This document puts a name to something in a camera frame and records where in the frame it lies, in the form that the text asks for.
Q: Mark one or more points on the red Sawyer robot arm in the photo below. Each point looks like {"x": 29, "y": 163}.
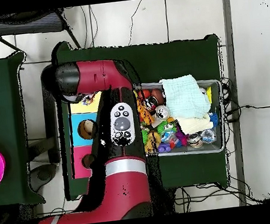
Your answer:
{"x": 101, "y": 74}

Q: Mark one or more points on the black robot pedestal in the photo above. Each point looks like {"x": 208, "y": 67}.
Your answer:
{"x": 170, "y": 199}

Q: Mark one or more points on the crushed black drink can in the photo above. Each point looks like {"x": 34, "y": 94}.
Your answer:
{"x": 151, "y": 103}

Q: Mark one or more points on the colourful spotted cloth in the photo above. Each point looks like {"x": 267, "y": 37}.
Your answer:
{"x": 87, "y": 99}

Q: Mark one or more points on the orange ball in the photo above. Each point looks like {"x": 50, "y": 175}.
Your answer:
{"x": 146, "y": 93}

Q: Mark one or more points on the black mesh chair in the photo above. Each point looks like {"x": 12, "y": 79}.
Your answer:
{"x": 26, "y": 25}

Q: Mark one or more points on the dark grey oval base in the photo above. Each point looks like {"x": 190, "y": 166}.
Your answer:
{"x": 44, "y": 174}

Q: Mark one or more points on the cream waffle cloth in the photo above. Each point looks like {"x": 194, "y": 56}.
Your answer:
{"x": 194, "y": 123}

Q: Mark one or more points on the brown football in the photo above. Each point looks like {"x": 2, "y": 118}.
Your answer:
{"x": 158, "y": 96}

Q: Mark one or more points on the mint green waffle cloth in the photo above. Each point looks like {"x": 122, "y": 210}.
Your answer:
{"x": 186, "y": 96}

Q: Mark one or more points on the black upright panel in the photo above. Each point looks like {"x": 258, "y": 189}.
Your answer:
{"x": 52, "y": 138}

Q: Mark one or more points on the wooden box with three holes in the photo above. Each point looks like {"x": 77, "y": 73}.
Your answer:
{"x": 80, "y": 140}

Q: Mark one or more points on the orange plastic brick block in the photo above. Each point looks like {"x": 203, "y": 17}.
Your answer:
{"x": 147, "y": 115}

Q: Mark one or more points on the dark green side tablecloth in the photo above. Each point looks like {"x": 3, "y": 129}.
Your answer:
{"x": 0, "y": 96}

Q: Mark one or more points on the green spiky toy with eyes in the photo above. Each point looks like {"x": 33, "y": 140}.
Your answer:
{"x": 167, "y": 127}

